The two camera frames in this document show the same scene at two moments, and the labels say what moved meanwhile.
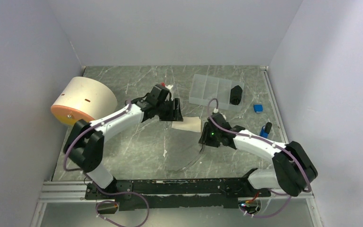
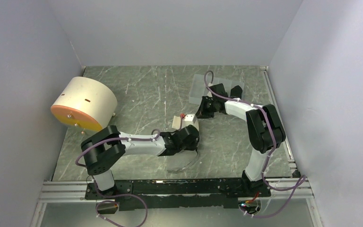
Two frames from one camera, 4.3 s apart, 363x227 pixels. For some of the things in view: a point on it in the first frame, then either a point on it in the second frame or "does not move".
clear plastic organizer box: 217,92 does not move
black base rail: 177,192 does not move
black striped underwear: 236,95 does not move
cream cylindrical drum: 82,98 does not move
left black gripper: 175,115 -> 193,146
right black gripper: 205,137 -> 201,113
